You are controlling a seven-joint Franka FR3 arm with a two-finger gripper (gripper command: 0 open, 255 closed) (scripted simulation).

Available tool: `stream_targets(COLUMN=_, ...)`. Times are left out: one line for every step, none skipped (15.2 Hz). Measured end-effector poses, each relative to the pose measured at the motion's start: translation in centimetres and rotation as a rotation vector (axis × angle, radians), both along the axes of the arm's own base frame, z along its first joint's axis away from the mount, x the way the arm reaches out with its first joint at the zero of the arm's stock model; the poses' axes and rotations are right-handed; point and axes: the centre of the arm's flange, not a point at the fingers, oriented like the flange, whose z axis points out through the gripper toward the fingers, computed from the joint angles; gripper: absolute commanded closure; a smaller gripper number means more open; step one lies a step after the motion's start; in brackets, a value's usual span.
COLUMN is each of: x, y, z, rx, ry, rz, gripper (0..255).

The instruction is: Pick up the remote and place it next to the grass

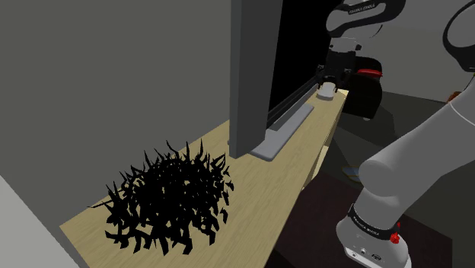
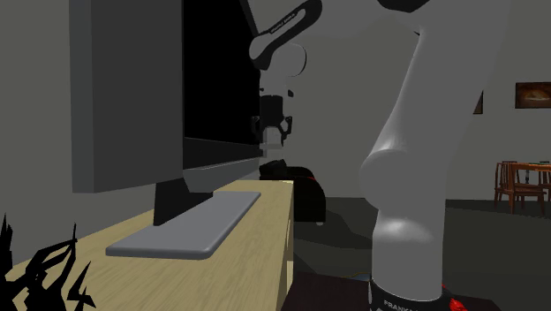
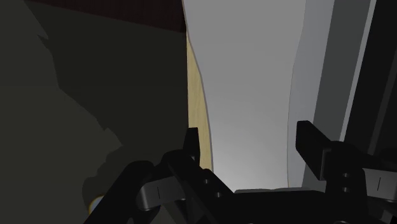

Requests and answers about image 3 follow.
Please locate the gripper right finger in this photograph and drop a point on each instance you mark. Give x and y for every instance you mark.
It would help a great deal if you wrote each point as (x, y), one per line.
(341, 161)

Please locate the pale round thing yellow rim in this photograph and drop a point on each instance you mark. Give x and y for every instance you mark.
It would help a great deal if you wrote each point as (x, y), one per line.
(95, 203)

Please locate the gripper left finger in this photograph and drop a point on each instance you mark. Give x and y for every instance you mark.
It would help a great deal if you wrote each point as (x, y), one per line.
(186, 173)

